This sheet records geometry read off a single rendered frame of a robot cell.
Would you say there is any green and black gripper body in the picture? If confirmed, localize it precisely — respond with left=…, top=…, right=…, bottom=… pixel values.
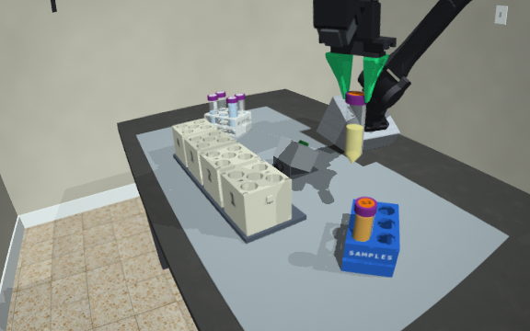
left=330, top=36, right=397, bottom=58

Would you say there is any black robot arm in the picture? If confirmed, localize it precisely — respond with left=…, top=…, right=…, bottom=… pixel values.
left=313, top=0, right=472, bottom=132

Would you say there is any white tube rack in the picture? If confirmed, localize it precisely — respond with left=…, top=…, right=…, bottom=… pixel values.
left=204, top=108, right=252, bottom=138

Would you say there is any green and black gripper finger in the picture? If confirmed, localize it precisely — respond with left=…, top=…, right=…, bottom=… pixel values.
left=326, top=52, right=353, bottom=99
left=363, top=54, right=388, bottom=103

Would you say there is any white bucket adapter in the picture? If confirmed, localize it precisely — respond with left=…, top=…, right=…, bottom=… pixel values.
left=172, top=119, right=217, bottom=167
left=200, top=143, right=260, bottom=208
left=184, top=129, right=236, bottom=185
left=220, top=160, right=292, bottom=236

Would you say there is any blue sample rack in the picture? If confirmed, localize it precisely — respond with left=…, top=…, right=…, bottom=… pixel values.
left=341, top=200, right=399, bottom=278

